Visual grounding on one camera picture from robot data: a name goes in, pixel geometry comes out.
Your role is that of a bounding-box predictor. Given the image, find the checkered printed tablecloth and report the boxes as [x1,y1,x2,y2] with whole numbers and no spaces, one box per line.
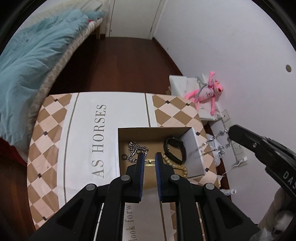
[27,92,219,240]

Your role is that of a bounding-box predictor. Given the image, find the thin silver chain necklace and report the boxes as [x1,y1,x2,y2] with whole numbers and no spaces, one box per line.
[188,128,231,160]

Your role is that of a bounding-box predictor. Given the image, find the wooden bead bracelet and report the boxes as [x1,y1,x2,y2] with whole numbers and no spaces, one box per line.
[162,153,188,178]

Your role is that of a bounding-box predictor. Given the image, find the white cloth covered box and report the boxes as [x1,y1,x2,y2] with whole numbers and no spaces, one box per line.
[169,71,224,121]

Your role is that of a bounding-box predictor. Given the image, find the white cardboard box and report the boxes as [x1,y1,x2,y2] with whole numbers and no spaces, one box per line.
[115,126,206,189]

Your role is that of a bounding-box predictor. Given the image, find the small white bottle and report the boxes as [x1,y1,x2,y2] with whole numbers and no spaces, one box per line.
[220,189,236,196]

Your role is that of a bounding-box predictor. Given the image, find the small gold earring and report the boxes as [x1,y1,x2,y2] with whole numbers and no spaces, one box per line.
[144,159,156,167]

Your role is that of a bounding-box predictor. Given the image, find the white door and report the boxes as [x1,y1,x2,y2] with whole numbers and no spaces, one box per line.
[105,0,165,40]

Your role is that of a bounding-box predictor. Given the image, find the pink panther plush toy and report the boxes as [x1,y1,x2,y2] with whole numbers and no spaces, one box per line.
[185,71,224,116]

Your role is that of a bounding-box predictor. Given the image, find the teal duvet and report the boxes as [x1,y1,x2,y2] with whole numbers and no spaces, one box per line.
[1,9,104,152]

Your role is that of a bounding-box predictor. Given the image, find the bed with patterned mattress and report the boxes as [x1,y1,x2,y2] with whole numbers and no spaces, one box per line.
[1,1,109,161]

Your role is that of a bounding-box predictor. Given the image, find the white wall power strip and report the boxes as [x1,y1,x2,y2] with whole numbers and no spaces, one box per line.
[220,109,248,167]

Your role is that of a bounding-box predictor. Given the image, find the white charger with cable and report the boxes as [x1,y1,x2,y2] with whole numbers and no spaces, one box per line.
[222,157,247,176]

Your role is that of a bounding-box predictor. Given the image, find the thick silver chain bracelet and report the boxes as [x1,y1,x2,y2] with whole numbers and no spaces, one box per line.
[125,141,150,164]

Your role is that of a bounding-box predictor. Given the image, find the black fitness band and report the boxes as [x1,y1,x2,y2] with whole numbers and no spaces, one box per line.
[163,137,187,165]

